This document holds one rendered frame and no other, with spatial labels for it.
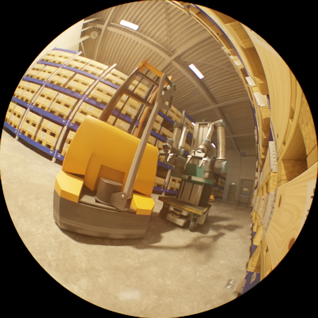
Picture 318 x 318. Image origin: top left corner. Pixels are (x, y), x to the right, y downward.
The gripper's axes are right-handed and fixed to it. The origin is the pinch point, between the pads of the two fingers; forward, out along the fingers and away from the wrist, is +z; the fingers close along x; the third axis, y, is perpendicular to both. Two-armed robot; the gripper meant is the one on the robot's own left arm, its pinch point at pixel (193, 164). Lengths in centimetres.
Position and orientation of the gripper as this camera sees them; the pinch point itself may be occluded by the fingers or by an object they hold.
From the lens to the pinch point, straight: 89.4
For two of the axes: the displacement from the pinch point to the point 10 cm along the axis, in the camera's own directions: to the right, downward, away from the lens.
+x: 6.4, 1.6, -7.5
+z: -6.0, 7.1, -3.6
